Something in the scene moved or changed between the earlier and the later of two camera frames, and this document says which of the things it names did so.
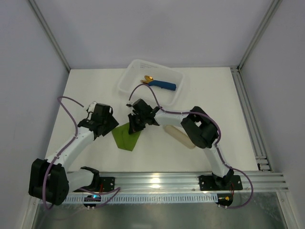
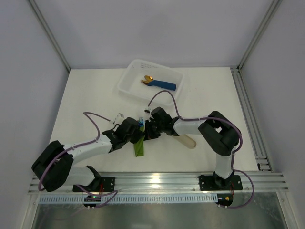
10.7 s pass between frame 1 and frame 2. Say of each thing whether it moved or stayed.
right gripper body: moved
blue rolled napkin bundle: stayed
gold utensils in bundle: stayed
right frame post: stayed
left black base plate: stayed
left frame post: stayed
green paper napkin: moved
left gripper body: moved
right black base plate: stayed
